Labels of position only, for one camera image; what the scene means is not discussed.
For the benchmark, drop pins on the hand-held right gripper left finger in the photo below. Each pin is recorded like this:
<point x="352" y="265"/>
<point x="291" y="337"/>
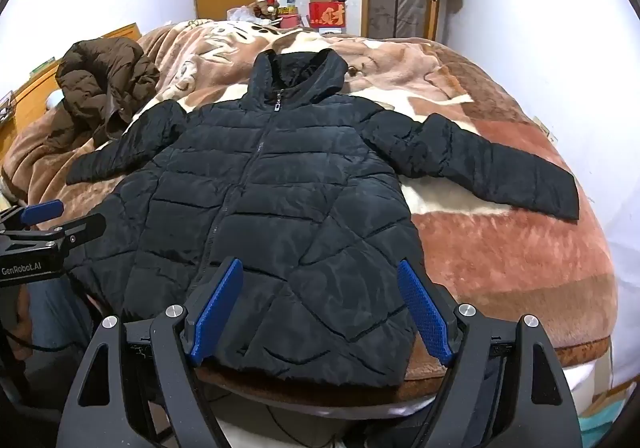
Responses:
<point x="220" y="308"/>

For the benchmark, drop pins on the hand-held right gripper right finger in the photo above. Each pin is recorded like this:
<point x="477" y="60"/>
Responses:
<point x="425" y="313"/>

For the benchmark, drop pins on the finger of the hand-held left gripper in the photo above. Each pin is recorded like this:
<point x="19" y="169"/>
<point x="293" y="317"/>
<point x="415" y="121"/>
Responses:
<point x="85" y="228"/>
<point x="42" y="211"/>

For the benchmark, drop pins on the black puffer jacket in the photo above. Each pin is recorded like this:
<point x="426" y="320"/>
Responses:
<point x="280" y="208"/>

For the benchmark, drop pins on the person's leg in jeans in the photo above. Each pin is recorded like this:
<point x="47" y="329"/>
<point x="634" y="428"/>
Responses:
<point x="55" y="315"/>

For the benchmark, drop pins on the brown printed plush blanket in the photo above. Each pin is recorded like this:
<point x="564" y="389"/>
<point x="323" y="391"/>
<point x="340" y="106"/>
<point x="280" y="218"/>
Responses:
<point x="500" y="253"/>

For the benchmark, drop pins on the brown puffer jacket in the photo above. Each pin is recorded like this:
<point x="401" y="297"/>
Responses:
<point x="110" y="73"/>

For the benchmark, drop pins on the plush toy with red hat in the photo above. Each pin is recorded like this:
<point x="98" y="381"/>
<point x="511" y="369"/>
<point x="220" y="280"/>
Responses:
<point x="265" y="3"/>

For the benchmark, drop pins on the red box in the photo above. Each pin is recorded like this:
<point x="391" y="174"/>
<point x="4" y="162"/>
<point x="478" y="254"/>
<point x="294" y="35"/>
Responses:
<point x="327" y="17"/>

